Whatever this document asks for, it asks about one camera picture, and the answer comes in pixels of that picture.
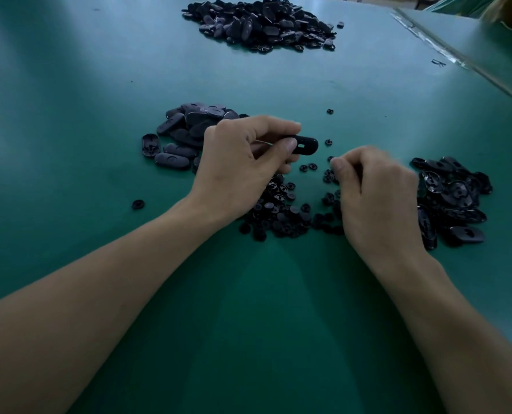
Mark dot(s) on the person's left hand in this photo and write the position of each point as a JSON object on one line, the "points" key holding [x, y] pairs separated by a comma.
{"points": [[234, 172]]}

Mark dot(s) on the person's right hand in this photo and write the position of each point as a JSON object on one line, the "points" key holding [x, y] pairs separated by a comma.
{"points": [[381, 211]]}

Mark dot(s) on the pile of small black buttons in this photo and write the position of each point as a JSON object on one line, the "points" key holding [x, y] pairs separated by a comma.
{"points": [[278, 220]]}

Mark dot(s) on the pile of black oval shells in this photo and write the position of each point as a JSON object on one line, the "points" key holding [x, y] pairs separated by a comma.
{"points": [[454, 198]]}

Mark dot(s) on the person's left forearm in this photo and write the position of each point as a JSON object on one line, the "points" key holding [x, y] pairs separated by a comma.
{"points": [[75, 323]]}

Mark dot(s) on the person's right forearm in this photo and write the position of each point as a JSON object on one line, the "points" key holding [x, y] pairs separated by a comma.
{"points": [[472, 345]]}

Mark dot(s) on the small black plastic scrap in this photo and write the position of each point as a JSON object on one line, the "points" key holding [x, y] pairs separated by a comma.
{"points": [[438, 62]]}

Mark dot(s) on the green striped bag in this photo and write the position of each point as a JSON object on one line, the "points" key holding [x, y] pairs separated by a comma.
{"points": [[459, 2]]}

